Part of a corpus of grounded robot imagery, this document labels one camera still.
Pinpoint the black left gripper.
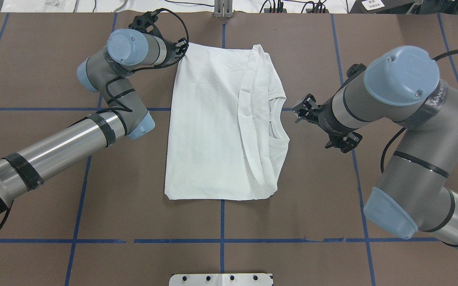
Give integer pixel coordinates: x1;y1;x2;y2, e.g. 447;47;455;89
167;38;189;64

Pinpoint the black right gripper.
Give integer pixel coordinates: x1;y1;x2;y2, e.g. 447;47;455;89
291;93;363;153

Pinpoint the white printed long-sleeve shirt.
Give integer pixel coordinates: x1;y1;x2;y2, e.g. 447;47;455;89
164;43;289;201

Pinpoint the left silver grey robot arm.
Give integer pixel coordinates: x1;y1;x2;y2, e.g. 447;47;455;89
0;28;189;214

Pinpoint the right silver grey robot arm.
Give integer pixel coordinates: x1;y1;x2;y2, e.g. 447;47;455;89
292;46;458;250

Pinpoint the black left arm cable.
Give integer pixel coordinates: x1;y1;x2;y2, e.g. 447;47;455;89
106;8;190;114

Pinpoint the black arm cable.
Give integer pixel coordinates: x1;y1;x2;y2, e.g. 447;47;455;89
106;8;190;114
380;48;458;173

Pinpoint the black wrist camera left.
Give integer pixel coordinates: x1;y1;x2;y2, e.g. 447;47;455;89
128;11;162;38

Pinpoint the aluminium frame post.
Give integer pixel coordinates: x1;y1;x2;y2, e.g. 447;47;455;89
213;0;234;18

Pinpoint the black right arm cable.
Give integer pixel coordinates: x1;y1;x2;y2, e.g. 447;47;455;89
380;48;458;173

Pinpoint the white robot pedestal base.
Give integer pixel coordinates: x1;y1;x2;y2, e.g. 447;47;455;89
169;273;274;286

